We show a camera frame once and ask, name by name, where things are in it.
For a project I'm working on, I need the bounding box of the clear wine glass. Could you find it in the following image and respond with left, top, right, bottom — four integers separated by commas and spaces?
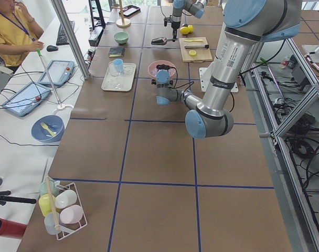
109, 62, 120, 85

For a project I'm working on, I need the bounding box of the blue teach pendant far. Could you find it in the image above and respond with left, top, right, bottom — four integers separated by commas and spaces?
47, 60, 75, 87

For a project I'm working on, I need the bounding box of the yellow plastic fork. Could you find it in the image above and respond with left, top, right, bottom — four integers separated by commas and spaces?
40, 122, 56, 137

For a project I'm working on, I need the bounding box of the lemon half slice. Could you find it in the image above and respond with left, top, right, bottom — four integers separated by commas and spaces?
188, 50, 197, 57

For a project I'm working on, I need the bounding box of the wooden round stand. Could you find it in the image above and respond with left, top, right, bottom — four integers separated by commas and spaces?
115, 0, 131, 28

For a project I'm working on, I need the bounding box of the blue bowl with fork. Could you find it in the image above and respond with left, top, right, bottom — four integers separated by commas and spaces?
31, 114, 65, 143

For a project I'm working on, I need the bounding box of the cream bear tray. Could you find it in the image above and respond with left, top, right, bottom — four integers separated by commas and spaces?
101, 63, 136, 92

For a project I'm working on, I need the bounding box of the aluminium frame post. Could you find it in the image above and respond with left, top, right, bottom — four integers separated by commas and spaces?
51, 0, 90, 80

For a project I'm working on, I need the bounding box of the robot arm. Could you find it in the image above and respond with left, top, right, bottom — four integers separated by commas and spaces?
164, 0, 208, 41
183, 0, 302, 139

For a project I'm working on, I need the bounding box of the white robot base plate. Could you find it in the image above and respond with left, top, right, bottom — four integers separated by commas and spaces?
199, 67, 239, 93

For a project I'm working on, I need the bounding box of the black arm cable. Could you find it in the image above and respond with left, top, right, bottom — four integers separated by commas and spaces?
168, 67, 235, 114

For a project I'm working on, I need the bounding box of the white plastic cup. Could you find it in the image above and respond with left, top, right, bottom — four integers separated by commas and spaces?
55, 190, 77, 209

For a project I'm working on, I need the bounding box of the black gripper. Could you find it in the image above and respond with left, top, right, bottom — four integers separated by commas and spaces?
156, 64, 175, 71
164, 15, 181, 41

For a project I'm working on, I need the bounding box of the blue teach pendant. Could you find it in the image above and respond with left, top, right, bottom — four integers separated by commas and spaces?
2, 82, 51, 117
47, 60, 75, 87

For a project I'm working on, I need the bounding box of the pale blue plastic cup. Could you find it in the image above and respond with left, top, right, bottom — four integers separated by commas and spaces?
44, 212, 61, 235

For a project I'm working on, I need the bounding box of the grey folded cloth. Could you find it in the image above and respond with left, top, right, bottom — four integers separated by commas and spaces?
108, 47, 125, 58

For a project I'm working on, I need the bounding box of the white wire cup rack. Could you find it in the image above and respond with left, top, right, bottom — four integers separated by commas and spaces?
44, 176, 88, 240

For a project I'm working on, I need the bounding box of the green tipped white stick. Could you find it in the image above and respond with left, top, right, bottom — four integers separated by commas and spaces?
36, 49, 74, 114

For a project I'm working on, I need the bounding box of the green bowl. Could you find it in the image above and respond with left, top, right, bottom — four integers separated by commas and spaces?
114, 31, 129, 45

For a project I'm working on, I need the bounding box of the light blue cup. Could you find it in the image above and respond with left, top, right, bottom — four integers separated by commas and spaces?
113, 58, 124, 74

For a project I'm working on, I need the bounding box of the metal ice scoop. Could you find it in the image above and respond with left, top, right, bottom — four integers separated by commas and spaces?
151, 37, 178, 45

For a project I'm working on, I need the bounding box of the red cylinder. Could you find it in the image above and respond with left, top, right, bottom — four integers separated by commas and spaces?
0, 218, 27, 239

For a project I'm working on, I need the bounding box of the black computer mouse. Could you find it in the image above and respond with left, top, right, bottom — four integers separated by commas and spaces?
46, 45, 58, 52

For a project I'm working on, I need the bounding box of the yellow plastic knife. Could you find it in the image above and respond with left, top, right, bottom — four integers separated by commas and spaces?
183, 39, 204, 43

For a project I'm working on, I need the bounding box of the green plastic cup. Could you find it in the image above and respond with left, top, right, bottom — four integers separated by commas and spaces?
39, 177, 61, 197

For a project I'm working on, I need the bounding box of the yellow lemon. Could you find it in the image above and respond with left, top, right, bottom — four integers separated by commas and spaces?
187, 25, 194, 33
179, 26, 190, 35

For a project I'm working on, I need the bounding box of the wooden cutting board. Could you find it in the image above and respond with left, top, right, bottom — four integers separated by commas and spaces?
179, 37, 213, 62

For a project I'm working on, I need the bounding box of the clear ice cubes pile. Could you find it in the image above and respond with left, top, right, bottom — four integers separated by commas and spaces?
150, 68, 158, 78

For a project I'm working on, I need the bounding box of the pink bowl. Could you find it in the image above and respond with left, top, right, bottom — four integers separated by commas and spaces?
148, 60, 176, 78

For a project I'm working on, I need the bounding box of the metal rod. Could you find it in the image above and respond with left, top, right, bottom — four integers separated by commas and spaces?
184, 44, 209, 49

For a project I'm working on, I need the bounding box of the person in yellow shirt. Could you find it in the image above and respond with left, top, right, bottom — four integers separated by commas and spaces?
0, 1, 44, 71

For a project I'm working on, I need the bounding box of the yellow plastic cup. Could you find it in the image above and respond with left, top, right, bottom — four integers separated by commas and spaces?
38, 193, 52, 217

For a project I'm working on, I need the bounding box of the blue teach pendant near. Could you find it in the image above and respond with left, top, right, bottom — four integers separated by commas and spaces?
2, 82, 51, 117

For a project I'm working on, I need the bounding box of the pink plastic cup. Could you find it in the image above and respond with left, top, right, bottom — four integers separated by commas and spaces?
60, 205, 83, 224

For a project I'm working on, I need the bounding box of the black keyboard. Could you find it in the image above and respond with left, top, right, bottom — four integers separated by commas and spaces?
56, 24, 69, 46

